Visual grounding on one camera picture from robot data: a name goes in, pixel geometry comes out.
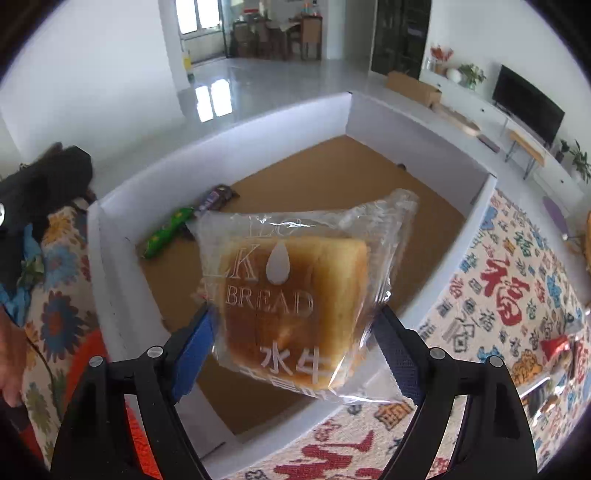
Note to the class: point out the small grey mat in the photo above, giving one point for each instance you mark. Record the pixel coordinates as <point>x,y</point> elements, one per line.
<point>489,143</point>

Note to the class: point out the brown cardboard box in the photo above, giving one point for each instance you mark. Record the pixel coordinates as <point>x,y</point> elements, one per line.
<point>413,87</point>

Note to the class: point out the wooden stool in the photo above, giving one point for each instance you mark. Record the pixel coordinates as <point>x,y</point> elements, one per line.
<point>526,147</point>

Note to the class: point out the red snack packet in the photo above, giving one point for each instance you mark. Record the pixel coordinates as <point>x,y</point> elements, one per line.
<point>556,350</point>

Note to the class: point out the printed blanket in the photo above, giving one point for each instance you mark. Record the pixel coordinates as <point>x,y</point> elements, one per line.
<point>485,300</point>

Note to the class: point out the dark glass cabinet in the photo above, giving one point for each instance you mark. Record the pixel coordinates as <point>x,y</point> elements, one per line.
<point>399,37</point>

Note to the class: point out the clear bread packet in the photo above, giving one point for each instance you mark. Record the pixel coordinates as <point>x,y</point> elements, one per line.
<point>295,295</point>

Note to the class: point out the beige cat scratcher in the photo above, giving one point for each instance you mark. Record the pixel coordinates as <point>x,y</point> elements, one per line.
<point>457,119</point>

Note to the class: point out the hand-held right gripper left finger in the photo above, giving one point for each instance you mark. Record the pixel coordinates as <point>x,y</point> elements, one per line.
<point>198,355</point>

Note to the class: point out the green bushy potted plant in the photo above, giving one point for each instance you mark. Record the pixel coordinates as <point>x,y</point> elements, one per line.
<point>471,76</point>

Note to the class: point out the dark chocolate bar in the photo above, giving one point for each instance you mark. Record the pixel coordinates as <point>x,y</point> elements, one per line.
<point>217,196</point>

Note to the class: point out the white television cabinet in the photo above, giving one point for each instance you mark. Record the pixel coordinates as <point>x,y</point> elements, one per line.
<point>485,110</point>

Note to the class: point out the floral cloth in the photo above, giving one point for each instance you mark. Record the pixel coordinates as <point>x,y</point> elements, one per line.
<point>60,300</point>

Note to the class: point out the clear long candy packet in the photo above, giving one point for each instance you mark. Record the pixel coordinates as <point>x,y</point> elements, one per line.
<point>536,398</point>

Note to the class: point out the black television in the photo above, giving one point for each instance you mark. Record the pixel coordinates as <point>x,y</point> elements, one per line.
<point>528,104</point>

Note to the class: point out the white cardboard box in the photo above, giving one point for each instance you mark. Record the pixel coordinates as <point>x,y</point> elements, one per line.
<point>332,184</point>

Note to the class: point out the red flowers in vase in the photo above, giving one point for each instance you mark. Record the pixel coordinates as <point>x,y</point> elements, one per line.
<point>441,55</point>

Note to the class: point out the large leafy potted plant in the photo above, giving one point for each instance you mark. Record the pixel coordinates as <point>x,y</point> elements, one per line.
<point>581,161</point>

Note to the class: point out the wooden dining furniture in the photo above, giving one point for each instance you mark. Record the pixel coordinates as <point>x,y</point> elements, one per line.
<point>277,37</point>

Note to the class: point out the person's left hand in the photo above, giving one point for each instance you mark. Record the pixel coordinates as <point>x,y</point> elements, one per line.
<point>11,355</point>

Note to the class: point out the small potted plant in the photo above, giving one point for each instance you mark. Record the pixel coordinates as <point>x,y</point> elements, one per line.
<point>563,150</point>

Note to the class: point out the purple round mat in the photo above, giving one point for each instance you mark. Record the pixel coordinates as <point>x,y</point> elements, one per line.
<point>556,217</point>

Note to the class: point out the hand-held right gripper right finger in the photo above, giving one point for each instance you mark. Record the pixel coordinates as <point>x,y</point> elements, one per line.
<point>397,357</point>

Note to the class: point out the green snack packet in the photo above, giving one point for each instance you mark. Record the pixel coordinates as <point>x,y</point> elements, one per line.
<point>168,230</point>

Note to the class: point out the white round vase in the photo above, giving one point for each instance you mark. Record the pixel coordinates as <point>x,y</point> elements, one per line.
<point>453,75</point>

